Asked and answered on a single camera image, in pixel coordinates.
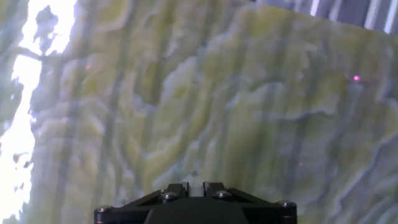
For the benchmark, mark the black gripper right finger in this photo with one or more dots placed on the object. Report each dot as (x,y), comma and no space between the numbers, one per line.
(222,190)

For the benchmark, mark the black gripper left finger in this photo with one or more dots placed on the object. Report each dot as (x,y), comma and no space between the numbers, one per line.
(169,190)

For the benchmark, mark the green marble pattern mat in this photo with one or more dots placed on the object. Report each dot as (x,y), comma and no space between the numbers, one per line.
(217,109)

